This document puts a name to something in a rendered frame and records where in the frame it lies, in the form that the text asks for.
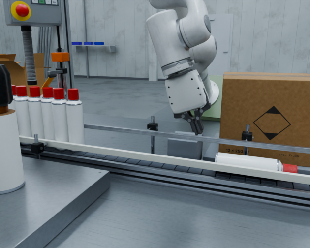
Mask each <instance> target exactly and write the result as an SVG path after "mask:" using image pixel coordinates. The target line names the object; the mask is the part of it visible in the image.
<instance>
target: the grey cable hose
mask: <svg viewBox="0 0 310 248"><path fill-rule="evenodd" d="M31 31H32V30H31V26H21V32H22V36H23V37H22V38H23V47H24V54H25V62H26V70H27V85H37V79H36V70H35V64H34V54H33V53H34V52H33V45H32V34H31Z"/></svg>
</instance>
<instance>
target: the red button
mask: <svg viewBox="0 0 310 248"><path fill-rule="evenodd" d="M15 10H16V13H17V14H18V15H19V16H21V17H26V16H27V15H28V14H29V9H28V7H27V6H26V5H24V4H19V5H17V6H16V9H15Z"/></svg>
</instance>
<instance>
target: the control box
mask: <svg viewBox="0 0 310 248"><path fill-rule="evenodd" d="M58 3H59V6H51V5H39V4H32V3H31V0H3V7H4V14H5V22H6V25H8V26H32V27H53V26H60V25H61V24H62V18H61V5H60V0H58ZM19 4H24V5H26V6H27V7H28V9H29V14H28V15H27V16H26V17H21V16H19V15H18V14H17V13H16V10H15V9H16V6H17V5H19Z"/></svg>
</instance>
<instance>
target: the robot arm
mask: <svg viewBox="0 0 310 248"><path fill-rule="evenodd" d="M149 2H150V4H151V6H152V7H153V8H156V9H166V10H165V11H162V12H159V13H156V14H154V15H153V16H151V17H150V18H148V19H147V20H146V25H147V28H148V31H149V34H150V37H151V40H152V43H153V46H154V49H155V52H156V55H157V58H158V61H159V64H160V67H161V70H162V72H163V75H164V76H168V78H167V80H165V86H166V92H167V96H168V100H169V104H170V107H171V110H172V112H173V113H174V118H175V119H178V118H183V119H185V120H186V121H188V122H189V123H190V126H191V129H192V132H194V133H195V135H198V134H199V135H200V134H202V132H203V130H204V127H203V124H202V121H201V116H202V114H203V113H204V112H205V111H206V110H208V109H210V108H211V105H213V104H214V103H215V102H216V101H217V99H218V97H219V88H218V86H217V84H216V83H215V82H213V81H211V80H210V78H209V73H208V69H207V67H208V66H209V65H210V64H211V63H212V61H213V60H214V58H215V56H216V54H217V42H216V39H215V38H214V37H213V36H212V35H211V25H210V24H211V23H210V19H209V15H208V11H207V8H206V5H205V3H204V1H203V0H149ZM191 110H194V115H195V119H194V117H193V115H192V113H191Z"/></svg>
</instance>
